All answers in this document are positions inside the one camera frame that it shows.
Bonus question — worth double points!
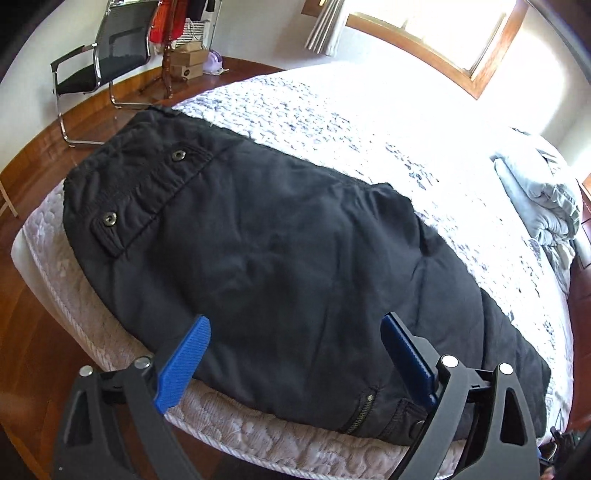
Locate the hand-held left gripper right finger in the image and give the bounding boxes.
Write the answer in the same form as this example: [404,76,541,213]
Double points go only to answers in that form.
[379,312,541,480]

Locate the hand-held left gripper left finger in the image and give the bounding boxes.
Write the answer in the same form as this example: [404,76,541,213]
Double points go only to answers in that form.
[52,315,212,480]

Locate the black pants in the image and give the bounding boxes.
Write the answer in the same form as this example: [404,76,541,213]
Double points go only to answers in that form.
[62,107,552,446]

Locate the wooden nightstand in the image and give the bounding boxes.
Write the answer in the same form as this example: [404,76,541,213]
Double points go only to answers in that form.
[566,171,591,430]

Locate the folded grey blanket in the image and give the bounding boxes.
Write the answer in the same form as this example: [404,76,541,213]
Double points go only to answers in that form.
[492,148,581,268]

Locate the white leaf print bedspread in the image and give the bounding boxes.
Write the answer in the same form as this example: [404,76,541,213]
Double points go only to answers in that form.
[171,62,578,444]

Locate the cardboard box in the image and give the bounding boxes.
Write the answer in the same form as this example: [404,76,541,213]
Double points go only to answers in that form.
[169,62,206,80]
[170,46,211,66]

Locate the wooden coat rack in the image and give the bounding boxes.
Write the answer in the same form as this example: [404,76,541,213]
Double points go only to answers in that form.
[139,0,185,100]

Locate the purple white bag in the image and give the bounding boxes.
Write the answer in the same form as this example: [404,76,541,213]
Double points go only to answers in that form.
[203,51,229,75]

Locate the black mesh chrome chair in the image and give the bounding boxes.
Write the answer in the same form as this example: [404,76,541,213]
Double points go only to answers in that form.
[50,0,155,148]

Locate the white striped bag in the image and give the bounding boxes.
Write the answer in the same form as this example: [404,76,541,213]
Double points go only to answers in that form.
[182,18,208,44]

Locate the white curtain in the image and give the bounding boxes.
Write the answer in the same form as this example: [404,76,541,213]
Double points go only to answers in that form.
[305,0,354,57]

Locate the red garment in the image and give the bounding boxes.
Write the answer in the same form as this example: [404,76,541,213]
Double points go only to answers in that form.
[148,0,185,44]

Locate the black garment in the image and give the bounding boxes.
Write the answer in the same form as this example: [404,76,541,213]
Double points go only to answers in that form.
[187,0,215,21]

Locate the wooden frame window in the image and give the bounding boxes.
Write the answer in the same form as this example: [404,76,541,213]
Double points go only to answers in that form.
[344,0,529,99]

